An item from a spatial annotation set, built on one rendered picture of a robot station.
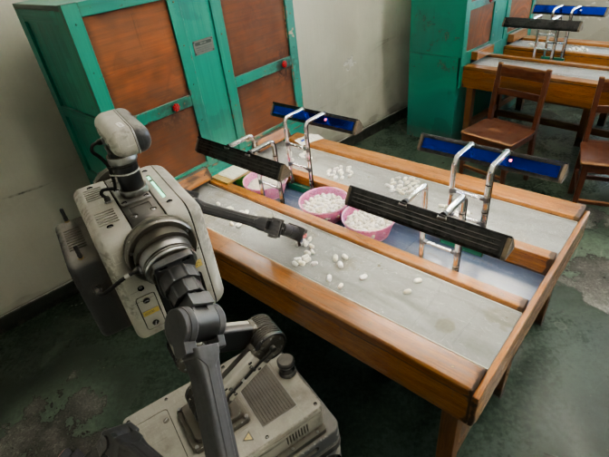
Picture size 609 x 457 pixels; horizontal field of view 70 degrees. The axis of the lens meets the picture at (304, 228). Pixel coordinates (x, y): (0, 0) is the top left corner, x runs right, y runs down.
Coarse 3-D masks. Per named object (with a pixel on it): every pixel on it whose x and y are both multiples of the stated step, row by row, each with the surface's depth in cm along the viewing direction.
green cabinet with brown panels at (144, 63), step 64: (64, 0) 193; (128, 0) 195; (192, 0) 219; (256, 0) 248; (64, 64) 206; (128, 64) 205; (192, 64) 229; (256, 64) 263; (192, 128) 243; (256, 128) 279
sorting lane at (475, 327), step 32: (224, 192) 252; (224, 224) 224; (288, 256) 198; (320, 256) 195; (352, 256) 193; (352, 288) 176; (384, 288) 174; (416, 288) 173; (448, 288) 171; (416, 320) 159; (448, 320) 158; (480, 320) 156; (512, 320) 155; (480, 352) 145
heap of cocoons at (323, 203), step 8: (304, 200) 234; (312, 200) 235; (320, 200) 233; (328, 200) 232; (336, 200) 233; (304, 208) 231; (312, 208) 228; (320, 208) 228; (328, 208) 227; (336, 208) 226
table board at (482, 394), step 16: (576, 240) 197; (560, 256) 180; (560, 272) 188; (544, 288) 166; (528, 304) 160; (528, 320) 160; (512, 336) 149; (512, 352) 154; (496, 368) 140; (480, 384) 136; (496, 384) 149; (480, 400) 135
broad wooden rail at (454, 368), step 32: (224, 256) 200; (256, 256) 196; (256, 288) 194; (288, 288) 176; (320, 288) 175; (320, 320) 171; (352, 320) 159; (384, 320) 158; (352, 352) 167; (384, 352) 152; (416, 352) 145; (448, 352) 144; (416, 384) 149; (448, 384) 138
